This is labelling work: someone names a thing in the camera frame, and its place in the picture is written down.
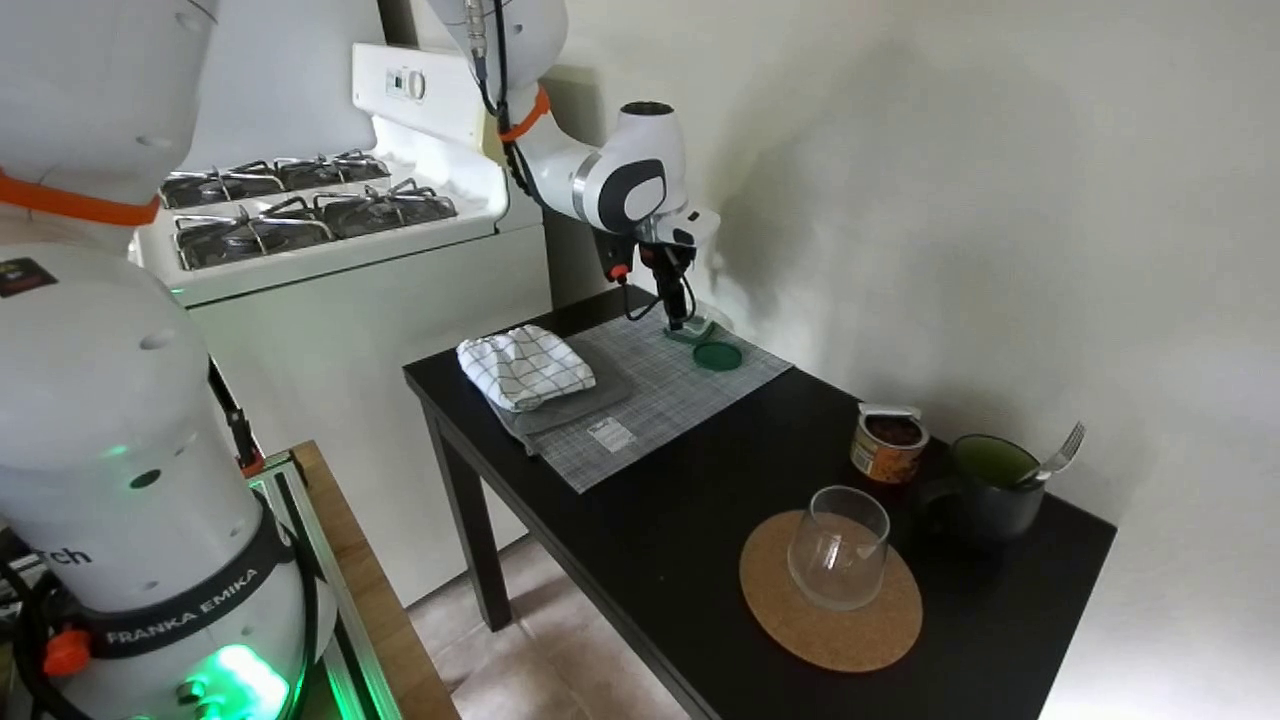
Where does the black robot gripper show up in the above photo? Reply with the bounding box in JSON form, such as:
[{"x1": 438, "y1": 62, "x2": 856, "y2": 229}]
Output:
[{"x1": 597, "y1": 209, "x2": 720, "y2": 328}]

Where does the small clear glass bowl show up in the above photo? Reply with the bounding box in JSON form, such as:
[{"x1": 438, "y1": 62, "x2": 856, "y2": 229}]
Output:
[{"x1": 665, "y1": 316, "x2": 734, "y2": 345}]

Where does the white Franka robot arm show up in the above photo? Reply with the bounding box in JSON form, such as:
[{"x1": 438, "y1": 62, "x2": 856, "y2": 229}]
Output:
[{"x1": 0, "y1": 0, "x2": 381, "y2": 720}]

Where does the green round lid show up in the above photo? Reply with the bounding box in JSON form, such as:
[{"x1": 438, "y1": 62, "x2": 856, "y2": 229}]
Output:
[{"x1": 694, "y1": 341, "x2": 744, "y2": 372}]

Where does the grey gridded cutting mat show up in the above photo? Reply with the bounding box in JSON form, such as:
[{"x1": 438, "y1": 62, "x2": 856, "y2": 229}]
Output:
[{"x1": 513, "y1": 316, "x2": 783, "y2": 493}]

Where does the dark grey folded cloth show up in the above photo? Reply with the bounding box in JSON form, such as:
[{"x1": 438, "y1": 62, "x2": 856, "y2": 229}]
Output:
[{"x1": 498, "y1": 357, "x2": 632, "y2": 443}]

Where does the white checkered dish towel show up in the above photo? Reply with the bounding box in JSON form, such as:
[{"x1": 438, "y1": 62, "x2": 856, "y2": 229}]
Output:
[{"x1": 456, "y1": 325, "x2": 597, "y2": 413}]

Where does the open orange tin can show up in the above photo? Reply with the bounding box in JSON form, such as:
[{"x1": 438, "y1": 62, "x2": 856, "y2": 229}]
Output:
[{"x1": 850, "y1": 405, "x2": 927, "y2": 485}]

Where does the black wooden table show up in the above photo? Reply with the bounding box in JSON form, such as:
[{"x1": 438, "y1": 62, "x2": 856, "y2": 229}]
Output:
[{"x1": 405, "y1": 352, "x2": 1114, "y2": 720}]

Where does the white gas stove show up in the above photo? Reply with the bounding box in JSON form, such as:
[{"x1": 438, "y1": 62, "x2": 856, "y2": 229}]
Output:
[{"x1": 137, "y1": 41, "x2": 547, "y2": 606}]

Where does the tall clear glass cup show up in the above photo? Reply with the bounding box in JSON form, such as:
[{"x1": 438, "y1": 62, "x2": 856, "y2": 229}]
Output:
[{"x1": 787, "y1": 485, "x2": 892, "y2": 611}]

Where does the black pot with green contents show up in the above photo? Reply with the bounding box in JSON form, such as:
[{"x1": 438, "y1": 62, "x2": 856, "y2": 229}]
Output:
[{"x1": 916, "y1": 433, "x2": 1046, "y2": 549}]

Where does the round cork trivet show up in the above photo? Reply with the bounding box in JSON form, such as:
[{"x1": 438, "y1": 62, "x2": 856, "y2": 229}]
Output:
[{"x1": 741, "y1": 514, "x2": 923, "y2": 675}]

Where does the metal spoon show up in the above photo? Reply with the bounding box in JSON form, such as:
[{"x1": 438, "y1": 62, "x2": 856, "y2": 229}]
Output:
[{"x1": 1020, "y1": 422, "x2": 1089, "y2": 485}]

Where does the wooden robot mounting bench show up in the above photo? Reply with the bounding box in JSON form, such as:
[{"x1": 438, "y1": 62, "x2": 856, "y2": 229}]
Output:
[{"x1": 253, "y1": 443, "x2": 456, "y2": 720}]

